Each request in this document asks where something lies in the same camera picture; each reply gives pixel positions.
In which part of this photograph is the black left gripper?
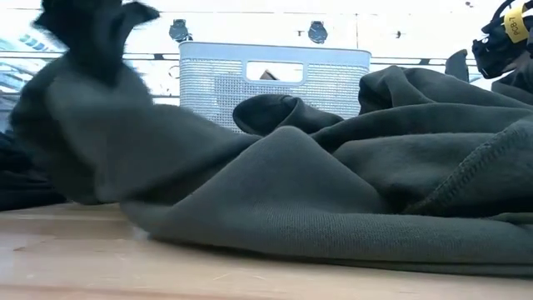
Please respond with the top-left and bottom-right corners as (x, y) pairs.
(35, 0), (162, 87)

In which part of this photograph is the olive green sweatshirt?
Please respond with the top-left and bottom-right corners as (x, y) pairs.
(10, 53), (533, 278)

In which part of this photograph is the white perforated laundry basket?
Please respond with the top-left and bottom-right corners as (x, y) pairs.
(178, 40), (371, 133)

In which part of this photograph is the black garment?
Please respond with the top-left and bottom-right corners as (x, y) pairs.
(0, 132), (67, 212)

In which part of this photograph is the dark round wall fixture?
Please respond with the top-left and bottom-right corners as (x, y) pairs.
(168, 18), (193, 43)
(307, 20), (329, 45)

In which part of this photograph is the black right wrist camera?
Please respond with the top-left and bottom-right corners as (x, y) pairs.
(472, 25), (521, 80)

